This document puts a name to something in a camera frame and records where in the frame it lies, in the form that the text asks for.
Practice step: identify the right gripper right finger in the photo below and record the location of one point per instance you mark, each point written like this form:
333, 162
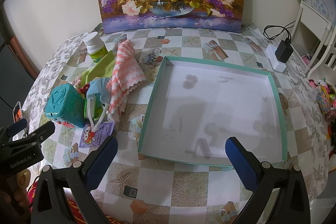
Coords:
261, 178

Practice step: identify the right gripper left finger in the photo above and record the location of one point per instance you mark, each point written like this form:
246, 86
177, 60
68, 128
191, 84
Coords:
50, 202

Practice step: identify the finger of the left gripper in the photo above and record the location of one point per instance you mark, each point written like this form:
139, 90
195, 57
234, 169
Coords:
14, 129

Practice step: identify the blue face mask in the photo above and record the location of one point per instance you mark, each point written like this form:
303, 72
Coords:
99, 87

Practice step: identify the lime green cloth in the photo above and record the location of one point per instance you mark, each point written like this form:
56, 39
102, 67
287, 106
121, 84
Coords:
103, 69

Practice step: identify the pink white striped cloth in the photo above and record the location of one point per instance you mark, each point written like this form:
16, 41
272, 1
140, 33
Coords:
127, 76

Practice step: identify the pink floral scrunchie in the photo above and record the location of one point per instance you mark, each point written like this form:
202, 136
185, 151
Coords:
77, 82

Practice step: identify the teal plastic toy box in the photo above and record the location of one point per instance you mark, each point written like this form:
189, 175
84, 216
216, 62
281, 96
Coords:
65, 104

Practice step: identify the purple cartoon packet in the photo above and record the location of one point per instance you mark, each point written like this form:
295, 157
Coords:
94, 138

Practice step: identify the green small box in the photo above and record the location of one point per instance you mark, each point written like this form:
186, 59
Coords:
94, 107

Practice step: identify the white pill bottle green label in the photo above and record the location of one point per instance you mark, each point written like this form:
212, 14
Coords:
96, 48

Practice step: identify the colourful toy pile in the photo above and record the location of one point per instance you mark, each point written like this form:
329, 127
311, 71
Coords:
326, 101

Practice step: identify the teal shallow cardboard tray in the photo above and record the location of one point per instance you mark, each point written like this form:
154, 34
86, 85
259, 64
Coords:
196, 105

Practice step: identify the white power strip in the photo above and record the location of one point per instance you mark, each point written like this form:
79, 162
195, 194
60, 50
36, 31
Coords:
276, 64

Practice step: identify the black power adapter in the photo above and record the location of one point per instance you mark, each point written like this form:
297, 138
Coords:
284, 50

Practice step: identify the white wooden chair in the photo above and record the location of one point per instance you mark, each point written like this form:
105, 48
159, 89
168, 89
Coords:
313, 41

